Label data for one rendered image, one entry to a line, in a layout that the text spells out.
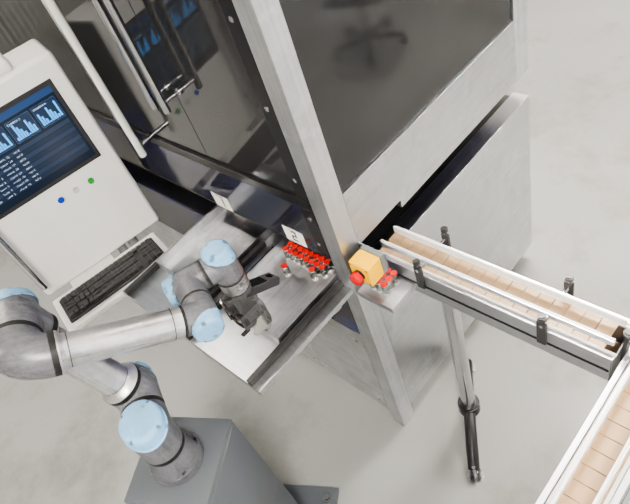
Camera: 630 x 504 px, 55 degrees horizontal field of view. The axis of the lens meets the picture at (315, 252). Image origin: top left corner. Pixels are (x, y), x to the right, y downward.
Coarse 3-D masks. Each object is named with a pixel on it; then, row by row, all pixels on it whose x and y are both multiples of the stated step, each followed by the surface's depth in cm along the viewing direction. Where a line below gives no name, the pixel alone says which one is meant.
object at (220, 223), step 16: (224, 208) 216; (208, 224) 213; (224, 224) 211; (240, 224) 209; (256, 224) 206; (192, 240) 210; (208, 240) 208; (240, 240) 203; (256, 240) 197; (176, 256) 207; (192, 256) 204; (240, 256) 194
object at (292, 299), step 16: (288, 240) 195; (272, 256) 192; (256, 272) 190; (272, 272) 189; (304, 272) 185; (336, 272) 182; (272, 288) 185; (288, 288) 183; (304, 288) 181; (320, 288) 179; (272, 304) 180; (288, 304) 178; (304, 304) 177; (272, 320) 176; (288, 320) 174; (272, 336) 168
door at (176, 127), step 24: (72, 0) 168; (120, 0) 149; (72, 24) 180; (96, 24) 168; (96, 48) 181; (144, 48) 159; (120, 72) 181; (120, 96) 195; (144, 96) 182; (144, 120) 196; (168, 120) 182; (192, 144) 183
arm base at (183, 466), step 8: (184, 432) 161; (184, 440) 158; (192, 440) 161; (200, 440) 166; (184, 448) 157; (192, 448) 160; (200, 448) 162; (176, 456) 155; (184, 456) 157; (192, 456) 159; (200, 456) 161; (160, 464) 154; (168, 464) 155; (176, 464) 156; (184, 464) 157; (192, 464) 159; (200, 464) 161; (152, 472) 159; (160, 472) 156; (168, 472) 156; (176, 472) 157; (184, 472) 160; (192, 472) 159; (160, 480) 158; (168, 480) 158; (176, 480) 158; (184, 480) 159
